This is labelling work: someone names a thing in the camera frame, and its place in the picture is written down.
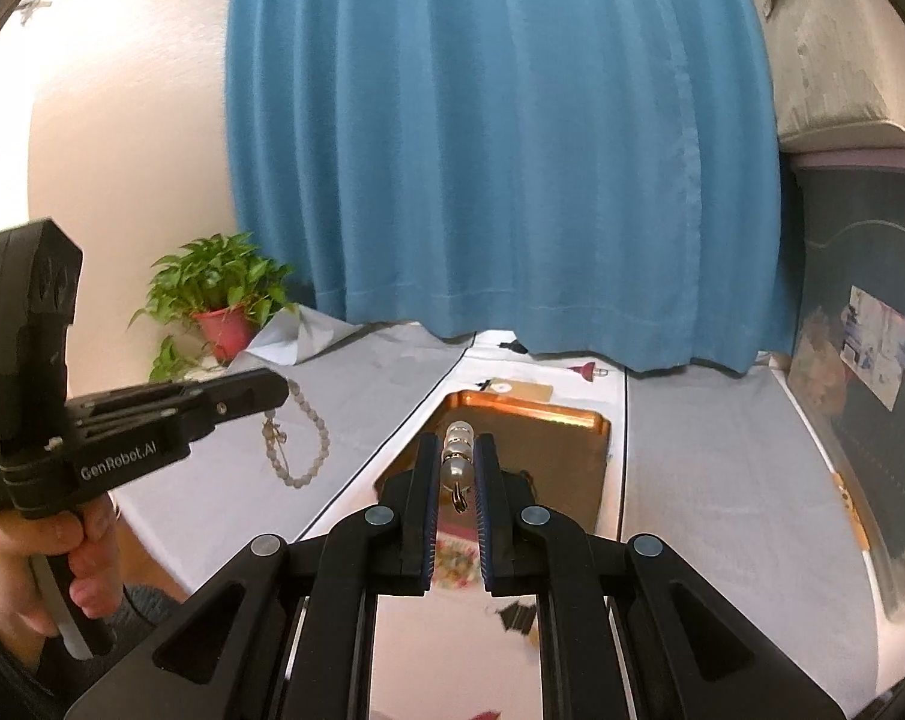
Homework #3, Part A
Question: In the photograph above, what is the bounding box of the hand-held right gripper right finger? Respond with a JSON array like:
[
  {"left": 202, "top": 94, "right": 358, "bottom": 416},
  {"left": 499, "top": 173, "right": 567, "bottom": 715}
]
[{"left": 474, "top": 431, "right": 847, "bottom": 720}]

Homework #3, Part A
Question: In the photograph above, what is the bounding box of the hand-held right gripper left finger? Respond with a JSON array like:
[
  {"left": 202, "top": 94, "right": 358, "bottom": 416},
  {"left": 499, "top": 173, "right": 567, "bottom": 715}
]
[{"left": 62, "top": 431, "right": 442, "bottom": 720}]

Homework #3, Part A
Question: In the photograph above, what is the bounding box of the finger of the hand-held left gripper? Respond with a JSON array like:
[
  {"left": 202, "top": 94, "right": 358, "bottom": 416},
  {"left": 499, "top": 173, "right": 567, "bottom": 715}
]
[{"left": 64, "top": 367, "right": 290, "bottom": 445}]

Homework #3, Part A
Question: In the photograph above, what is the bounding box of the large pearl bead bracelet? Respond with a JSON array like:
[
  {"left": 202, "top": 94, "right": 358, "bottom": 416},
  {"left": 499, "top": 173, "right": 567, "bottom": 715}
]
[{"left": 439, "top": 420, "right": 478, "bottom": 515}]

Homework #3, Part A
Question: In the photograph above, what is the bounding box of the long beige bead bracelet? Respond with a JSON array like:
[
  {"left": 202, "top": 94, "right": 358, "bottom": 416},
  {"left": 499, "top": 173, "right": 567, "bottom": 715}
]
[{"left": 261, "top": 379, "right": 332, "bottom": 490}]

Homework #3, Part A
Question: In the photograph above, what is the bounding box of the copper metal tray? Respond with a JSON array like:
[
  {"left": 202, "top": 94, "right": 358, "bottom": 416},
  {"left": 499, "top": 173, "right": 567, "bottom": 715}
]
[{"left": 373, "top": 390, "right": 613, "bottom": 541}]

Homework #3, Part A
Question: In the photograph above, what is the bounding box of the person's left forearm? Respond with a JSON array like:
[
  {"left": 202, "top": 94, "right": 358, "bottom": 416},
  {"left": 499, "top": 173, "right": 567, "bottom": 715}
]
[{"left": 0, "top": 583, "right": 191, "bottom": 720}]

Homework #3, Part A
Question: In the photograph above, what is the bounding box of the person's left hand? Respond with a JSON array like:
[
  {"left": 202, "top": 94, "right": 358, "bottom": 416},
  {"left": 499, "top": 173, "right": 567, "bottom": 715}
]
[{"left": 0, "top": 493, "right": 125, "bottom": 640}]

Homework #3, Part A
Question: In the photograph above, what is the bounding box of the green plant in red pot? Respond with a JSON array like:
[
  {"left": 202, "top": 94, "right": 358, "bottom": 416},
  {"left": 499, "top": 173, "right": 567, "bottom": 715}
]
[{"left": 130, "top": 232, "right": 299, "bottom": 383}]

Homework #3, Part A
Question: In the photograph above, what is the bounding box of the brown paper card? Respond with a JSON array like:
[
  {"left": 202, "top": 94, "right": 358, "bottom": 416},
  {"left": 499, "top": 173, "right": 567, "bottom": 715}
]
[{"left": 477, "top": 377, "right": 556, "bottom": 405}]

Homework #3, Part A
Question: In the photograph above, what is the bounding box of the blue curtain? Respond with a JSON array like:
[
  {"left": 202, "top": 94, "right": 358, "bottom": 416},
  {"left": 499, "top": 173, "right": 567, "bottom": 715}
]
[{"left": 226, "top": 0, "right": 799, "bottom": 377}]

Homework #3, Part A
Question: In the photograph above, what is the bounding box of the paper picture label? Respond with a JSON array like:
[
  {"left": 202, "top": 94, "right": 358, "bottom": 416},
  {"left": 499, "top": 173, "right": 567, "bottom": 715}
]
[{"left": 841, "top": 285, "right": 905, "bottom": 413}]

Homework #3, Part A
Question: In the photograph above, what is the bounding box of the dark storage box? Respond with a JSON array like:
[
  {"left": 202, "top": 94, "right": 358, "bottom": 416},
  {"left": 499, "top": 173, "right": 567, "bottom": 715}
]
[{"left": 784, "top": 148, "right": 905, "bottom": 625}]

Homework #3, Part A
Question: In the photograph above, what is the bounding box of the beige fabric box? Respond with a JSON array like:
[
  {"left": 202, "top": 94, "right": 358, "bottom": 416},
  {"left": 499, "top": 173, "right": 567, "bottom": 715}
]
[{"left": 748, "top": 0, "right": 905, "bottom": 152}]

